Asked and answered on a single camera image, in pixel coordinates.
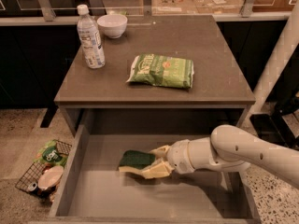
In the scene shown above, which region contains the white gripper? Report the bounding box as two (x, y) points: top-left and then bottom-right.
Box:
(137, 139), (194, 179)

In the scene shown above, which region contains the white ceramic bowl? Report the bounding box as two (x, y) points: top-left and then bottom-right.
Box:
(97, 14), (128, 38)

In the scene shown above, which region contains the green and yellow sponge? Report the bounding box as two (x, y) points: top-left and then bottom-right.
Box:
(119, 150), (155, 172)

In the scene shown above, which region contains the metal railing frame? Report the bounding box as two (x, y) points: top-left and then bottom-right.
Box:
(0, 0), (298, 26)

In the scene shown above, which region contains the open grey top drawer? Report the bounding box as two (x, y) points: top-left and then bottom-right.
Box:
(27, 109), (263, 224)

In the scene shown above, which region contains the white bowl in basket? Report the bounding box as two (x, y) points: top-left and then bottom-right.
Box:
(37, 166), (64, 190)

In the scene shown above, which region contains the green snack bag in basket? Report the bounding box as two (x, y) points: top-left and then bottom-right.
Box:
(34, 140), (67, 166)

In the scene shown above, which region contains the clear plastic water bottle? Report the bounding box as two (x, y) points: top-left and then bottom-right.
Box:
(77, 5), (106, 69)

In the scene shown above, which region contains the soda can in basket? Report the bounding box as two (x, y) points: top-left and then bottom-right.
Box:
(27, 182), (38, 193)

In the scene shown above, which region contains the green chip bag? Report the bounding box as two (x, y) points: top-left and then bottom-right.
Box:
(128, 53), (194, 89)

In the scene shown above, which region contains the black wire basket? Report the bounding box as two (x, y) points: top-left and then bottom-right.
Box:
(15, 139), (72, 198)

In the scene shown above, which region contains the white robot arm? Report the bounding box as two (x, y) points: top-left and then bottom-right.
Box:
(137, 125), (299, 188)

